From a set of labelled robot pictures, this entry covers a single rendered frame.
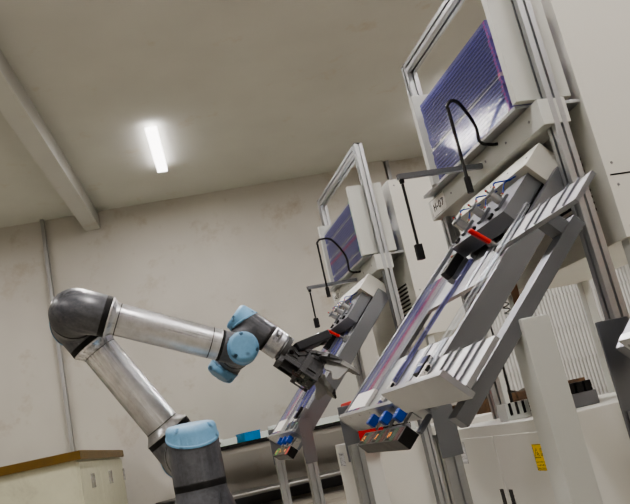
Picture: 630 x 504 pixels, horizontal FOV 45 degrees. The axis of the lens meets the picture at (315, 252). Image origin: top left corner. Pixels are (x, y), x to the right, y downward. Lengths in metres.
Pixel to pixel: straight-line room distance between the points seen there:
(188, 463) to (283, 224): 8.82
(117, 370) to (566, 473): 1.02
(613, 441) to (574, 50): 1.01
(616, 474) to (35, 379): 9.01
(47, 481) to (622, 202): 6.21
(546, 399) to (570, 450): 0.10
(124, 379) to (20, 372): 8.55
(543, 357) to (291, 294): 8.82
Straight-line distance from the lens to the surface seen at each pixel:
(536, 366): 1.46
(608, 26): 2.29
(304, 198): 10.56
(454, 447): 1.68
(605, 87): 2.19
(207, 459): 1.72
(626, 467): 1.92
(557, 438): 1.46
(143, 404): 1.86
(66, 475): 7.44
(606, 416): 1.90
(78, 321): 1.77
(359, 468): 2.38
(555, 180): 1.99
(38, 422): 10.29
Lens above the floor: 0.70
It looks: 13 degrees up
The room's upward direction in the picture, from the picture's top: 12 degrees counter-clockwise
